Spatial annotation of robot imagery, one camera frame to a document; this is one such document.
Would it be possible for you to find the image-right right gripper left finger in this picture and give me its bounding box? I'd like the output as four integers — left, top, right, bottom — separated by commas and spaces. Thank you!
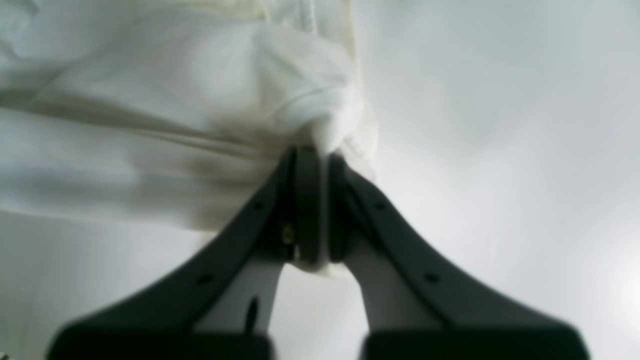
46, 147, 322, 360

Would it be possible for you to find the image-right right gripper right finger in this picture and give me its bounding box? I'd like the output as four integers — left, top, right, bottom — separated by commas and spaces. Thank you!
328, 154, 590, 360

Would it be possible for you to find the white printed T-shirt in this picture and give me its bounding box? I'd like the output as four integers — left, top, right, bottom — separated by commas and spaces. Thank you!
0, 0, 381, 278

